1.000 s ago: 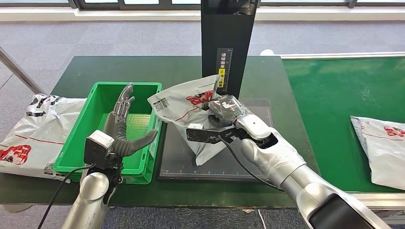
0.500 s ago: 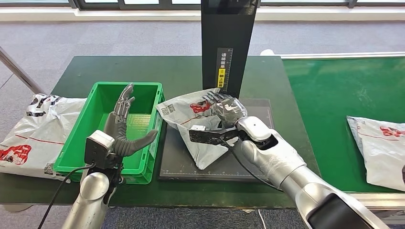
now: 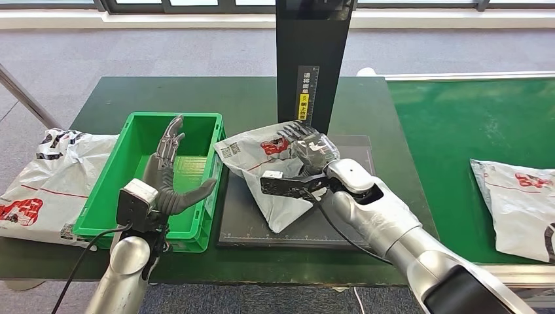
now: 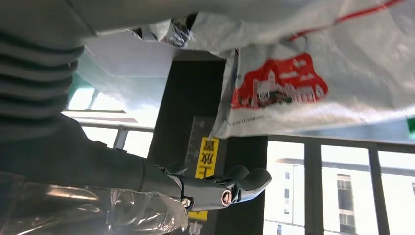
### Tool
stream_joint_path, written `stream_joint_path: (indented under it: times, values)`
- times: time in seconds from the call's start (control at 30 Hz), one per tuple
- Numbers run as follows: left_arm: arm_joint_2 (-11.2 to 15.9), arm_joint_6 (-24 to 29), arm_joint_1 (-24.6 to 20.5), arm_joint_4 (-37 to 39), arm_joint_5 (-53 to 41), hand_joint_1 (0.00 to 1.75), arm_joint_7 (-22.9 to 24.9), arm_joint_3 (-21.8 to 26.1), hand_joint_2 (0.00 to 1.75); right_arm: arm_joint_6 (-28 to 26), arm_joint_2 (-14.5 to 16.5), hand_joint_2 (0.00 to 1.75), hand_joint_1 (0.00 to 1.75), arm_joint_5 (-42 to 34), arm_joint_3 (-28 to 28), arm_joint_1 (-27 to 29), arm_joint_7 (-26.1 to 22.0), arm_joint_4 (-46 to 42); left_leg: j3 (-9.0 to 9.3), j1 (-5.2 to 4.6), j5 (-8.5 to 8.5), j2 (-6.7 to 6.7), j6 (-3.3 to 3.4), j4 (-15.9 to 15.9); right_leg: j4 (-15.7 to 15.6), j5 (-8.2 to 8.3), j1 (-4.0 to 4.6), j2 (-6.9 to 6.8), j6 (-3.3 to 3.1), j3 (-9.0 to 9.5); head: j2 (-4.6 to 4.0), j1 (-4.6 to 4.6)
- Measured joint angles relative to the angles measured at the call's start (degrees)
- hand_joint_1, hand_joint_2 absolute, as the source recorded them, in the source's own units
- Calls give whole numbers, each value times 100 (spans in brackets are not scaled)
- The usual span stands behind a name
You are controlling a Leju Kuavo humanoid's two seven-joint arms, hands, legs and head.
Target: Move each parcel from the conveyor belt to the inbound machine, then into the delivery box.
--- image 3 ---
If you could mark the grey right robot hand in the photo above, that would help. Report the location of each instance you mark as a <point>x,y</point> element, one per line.
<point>314,151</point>

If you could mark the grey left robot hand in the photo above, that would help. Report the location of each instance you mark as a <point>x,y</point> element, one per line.
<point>160,171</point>

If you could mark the white parcel bag black logo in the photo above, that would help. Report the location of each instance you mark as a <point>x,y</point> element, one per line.
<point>243,164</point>
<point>511,208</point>

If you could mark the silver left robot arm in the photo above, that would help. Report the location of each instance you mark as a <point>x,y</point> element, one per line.
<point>123,273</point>

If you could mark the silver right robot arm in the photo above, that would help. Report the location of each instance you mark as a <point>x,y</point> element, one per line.
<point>390,225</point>

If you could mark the black inbound scanner machine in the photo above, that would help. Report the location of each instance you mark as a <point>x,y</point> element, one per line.
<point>312,52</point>

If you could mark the white parcel bag red print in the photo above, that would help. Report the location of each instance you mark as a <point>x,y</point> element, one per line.
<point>52,182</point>

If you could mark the green conveyor belt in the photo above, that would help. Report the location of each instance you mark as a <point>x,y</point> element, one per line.
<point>442,130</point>

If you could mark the green plastic crate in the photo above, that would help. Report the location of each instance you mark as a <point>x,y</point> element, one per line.
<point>130,143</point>

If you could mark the ruler label sticker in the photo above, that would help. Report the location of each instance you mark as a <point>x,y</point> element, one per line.
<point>308,95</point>

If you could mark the dark green table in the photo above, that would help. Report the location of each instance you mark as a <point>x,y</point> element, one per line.
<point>217,95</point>

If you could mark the white rounded end cap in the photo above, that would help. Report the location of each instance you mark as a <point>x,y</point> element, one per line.
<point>366,72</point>

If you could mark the white window sill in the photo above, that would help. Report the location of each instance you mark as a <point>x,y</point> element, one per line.
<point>173,19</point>

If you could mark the grey metal pole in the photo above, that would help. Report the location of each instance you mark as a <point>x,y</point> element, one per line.
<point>26,97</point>

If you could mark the pale round floor foot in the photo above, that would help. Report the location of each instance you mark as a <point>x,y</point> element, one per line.
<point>21,285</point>

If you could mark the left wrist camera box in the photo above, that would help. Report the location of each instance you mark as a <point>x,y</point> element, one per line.
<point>136,203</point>

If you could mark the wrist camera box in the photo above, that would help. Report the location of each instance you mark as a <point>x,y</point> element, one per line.
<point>136,203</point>
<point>286,186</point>

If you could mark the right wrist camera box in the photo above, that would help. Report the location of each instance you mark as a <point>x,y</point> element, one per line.
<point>286,186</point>

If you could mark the dark window frame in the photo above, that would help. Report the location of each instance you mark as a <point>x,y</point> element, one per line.
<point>138,8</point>

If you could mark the aluminium conveyor frame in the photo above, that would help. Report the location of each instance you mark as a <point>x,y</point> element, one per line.
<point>529,273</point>

